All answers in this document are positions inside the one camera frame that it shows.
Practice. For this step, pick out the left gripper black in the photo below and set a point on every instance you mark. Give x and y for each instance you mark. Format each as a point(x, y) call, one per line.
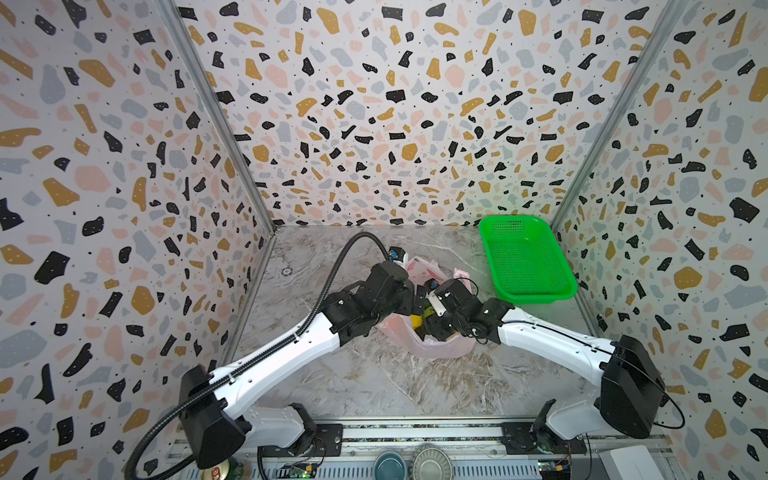
point(408, 306)

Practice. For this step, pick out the pink plastic bag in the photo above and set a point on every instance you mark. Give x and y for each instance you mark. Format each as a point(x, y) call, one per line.
point(399, 329)

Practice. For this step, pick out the green plastic basket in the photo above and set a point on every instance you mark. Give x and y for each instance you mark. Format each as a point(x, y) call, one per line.
point(525, 260)

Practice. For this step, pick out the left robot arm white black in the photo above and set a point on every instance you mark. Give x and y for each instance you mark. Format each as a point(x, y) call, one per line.
point(226, 418)

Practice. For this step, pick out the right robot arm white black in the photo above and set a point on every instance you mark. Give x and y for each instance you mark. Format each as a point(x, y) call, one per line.
point(624, 390)

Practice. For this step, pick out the yellow fruit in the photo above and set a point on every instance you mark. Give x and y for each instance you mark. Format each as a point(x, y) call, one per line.
point(416, 321)

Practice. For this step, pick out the grey ribbed plate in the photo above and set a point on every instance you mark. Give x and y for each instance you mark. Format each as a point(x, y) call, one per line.
point(431, 463)

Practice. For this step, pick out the teal ceramic bowl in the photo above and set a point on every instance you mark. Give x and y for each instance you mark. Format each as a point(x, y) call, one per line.
point(390, 465)

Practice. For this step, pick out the small circuit board right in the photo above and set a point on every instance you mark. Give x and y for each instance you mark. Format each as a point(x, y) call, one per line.
point(553, 470)

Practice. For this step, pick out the small circuit board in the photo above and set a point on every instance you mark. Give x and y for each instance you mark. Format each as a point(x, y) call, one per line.
point(297, 471)
point(553, 470)

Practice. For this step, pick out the small circuit board left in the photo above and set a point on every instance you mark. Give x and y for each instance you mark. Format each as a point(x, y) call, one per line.
point(297, 471)

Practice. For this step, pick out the white box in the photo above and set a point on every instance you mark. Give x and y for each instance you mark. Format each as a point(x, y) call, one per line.
point(630, 463)

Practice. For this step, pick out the green beverage can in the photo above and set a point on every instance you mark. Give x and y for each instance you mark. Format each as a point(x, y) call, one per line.
point(231, 469)

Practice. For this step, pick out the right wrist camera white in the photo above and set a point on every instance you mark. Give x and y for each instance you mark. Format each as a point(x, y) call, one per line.
point(436, 304)

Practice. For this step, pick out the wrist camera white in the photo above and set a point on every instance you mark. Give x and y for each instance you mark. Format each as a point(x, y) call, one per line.
point(397, 254)
point(436, 304)

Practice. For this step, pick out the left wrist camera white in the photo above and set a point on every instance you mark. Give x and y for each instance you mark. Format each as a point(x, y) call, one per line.
point(397, 254)

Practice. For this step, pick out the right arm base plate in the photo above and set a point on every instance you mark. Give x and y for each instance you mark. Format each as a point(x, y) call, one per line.
point(528, 438)

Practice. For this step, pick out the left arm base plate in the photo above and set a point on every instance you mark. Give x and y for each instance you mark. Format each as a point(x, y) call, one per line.
point(326, 441)

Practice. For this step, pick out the aluminium mounting rail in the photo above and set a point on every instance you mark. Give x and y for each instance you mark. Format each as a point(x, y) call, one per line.
point(474, 448)

